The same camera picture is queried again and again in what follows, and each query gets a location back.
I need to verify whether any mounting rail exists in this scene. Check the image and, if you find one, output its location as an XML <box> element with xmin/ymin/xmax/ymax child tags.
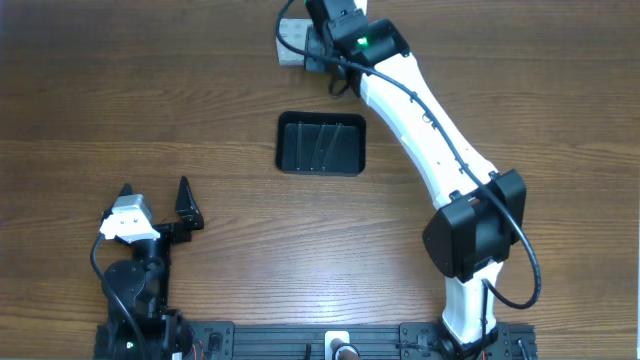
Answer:
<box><xmin>94</xmin><ymin>321</ymin><xmax>539</xmax><ymax>360</ymax></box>

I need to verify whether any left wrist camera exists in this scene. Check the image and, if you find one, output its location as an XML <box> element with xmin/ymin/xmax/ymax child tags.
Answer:
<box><xmin>98</xmin><ymin>193</ymin><xmax>163</xmax><ymax>245</ymax></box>

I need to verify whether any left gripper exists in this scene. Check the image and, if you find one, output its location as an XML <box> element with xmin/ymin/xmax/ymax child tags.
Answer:
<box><xmin>117</xmin><ymin>175</ymin><xmax>206</xmax><ymax>245</ymax></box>

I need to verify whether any black tray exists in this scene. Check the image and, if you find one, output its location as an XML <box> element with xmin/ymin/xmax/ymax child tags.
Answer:
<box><xmin>274</xmin><ymin>110</ymin><xmax>368</xmax><ymax>178</ymax></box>

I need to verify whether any black cable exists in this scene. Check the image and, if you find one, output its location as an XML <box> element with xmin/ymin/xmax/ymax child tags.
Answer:
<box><xmin>89</xmin><ymin>233</ymin><xmax>149</xmax><ymax>360</ymax></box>
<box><xmin>274</xmin><ymin>0</ymin><xmax>544</xmax><ymax>311</ymax></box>

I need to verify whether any clear test tube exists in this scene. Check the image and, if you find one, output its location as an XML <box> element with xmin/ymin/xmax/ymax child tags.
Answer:
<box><xmin>310</xmin><ymin>122</ymin><xmax>328</xmax><ymax>173</ymax></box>
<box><xmin>322</xmin><ymin>122</ymin><xmax>344</xmax><ymax>173</ymax></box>
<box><xmin>295</xmin><ymin>121</ymin><xmax>304</xmax><ymax>173</ymax></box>

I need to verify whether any white test tube rack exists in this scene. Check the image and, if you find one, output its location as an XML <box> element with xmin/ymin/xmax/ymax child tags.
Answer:
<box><xmin>275</xmin><ymin>18</ymin><xmax>314</xmax><ymax>68</ymax></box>

